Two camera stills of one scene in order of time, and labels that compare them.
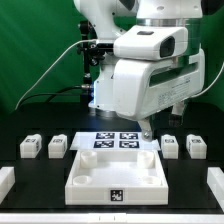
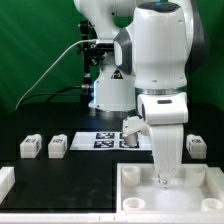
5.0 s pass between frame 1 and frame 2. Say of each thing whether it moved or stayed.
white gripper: moved
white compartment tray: moved
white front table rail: stayed
